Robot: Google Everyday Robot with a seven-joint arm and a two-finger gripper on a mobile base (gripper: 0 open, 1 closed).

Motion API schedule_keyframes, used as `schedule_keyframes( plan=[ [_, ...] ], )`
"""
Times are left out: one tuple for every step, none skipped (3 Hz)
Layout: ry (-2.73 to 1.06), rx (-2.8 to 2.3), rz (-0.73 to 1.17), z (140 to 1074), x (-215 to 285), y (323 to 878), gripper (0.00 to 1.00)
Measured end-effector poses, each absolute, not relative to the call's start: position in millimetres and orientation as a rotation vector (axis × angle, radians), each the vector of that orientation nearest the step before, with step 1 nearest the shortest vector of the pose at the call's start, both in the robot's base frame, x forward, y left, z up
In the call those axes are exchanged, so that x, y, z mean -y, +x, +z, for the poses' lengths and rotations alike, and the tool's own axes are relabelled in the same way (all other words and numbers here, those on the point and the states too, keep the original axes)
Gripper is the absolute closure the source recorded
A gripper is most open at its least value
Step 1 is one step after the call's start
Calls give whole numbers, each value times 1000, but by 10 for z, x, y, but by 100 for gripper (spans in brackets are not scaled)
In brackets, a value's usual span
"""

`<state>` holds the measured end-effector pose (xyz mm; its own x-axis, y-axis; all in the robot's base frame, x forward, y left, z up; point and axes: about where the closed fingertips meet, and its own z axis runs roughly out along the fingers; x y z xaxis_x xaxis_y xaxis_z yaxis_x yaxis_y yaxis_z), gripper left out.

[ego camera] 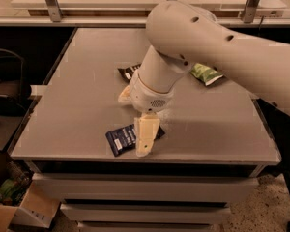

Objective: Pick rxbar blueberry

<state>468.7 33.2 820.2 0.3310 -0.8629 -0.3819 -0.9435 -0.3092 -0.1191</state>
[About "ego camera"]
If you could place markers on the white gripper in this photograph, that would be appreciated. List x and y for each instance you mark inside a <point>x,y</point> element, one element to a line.
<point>147,96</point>

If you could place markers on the blue rxbar blueberry bar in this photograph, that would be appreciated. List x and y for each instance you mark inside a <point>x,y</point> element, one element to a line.
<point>121,140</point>

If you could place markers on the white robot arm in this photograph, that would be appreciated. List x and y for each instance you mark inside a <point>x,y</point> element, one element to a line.
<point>182,35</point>

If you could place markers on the black rxbar snack bar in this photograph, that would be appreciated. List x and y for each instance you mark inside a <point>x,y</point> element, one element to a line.
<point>128,72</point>

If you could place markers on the green kettle chips bag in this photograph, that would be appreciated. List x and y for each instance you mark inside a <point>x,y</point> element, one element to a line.
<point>205,74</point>

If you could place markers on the grey drawer cabinet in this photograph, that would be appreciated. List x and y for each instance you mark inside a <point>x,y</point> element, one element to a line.
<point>146,196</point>

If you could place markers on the black chair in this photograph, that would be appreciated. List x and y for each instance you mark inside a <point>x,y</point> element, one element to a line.
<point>15,88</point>

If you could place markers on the cardboard box with items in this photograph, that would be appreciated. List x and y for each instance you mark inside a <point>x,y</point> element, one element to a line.
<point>21,200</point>

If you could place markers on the metal shelf frame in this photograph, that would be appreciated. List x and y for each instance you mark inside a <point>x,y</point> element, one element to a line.
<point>133,13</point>

